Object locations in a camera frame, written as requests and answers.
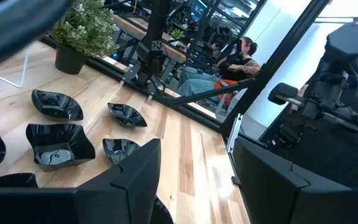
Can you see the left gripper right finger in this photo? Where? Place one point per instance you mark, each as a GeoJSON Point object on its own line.
{"type": "Point", "coordinates": [269, 183]}

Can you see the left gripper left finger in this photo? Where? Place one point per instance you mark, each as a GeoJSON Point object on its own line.
{"type": "Point", "coordinates": [140, 177]}

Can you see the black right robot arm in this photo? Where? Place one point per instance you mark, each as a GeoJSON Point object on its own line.
{"type": "Point", "coordinates": [154, 53]}

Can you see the black leaf-shaped mini plate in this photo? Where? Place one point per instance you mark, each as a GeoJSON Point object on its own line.
{"type": "Point", "coordinates": [126, 114]}
{"type": "Point", "coordinates": [56, 104]}
{"type": "Point", "coordinates": [117, 149]}

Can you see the silver aluminium profile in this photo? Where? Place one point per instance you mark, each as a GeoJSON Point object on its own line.
{"type": "Point", "coordinates": [235, 133]}

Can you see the person's hand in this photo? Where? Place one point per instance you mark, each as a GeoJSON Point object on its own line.
{"type": "Point", "coordinates": [303, 91]}

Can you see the orange cloth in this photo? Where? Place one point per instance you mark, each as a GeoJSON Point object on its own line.
{"type": "Point", "coordinates": [225, 85]}

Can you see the person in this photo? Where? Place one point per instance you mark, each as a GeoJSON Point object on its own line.
{"type": "Point", "coordinates": [235, 67]}

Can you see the green potted plant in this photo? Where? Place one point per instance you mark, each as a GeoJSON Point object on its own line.
{"type": "Point", "coordinates": [82, 28]}

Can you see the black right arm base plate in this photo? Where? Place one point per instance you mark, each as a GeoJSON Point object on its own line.
{"type": "Point", "coordinates": [135, 77]}

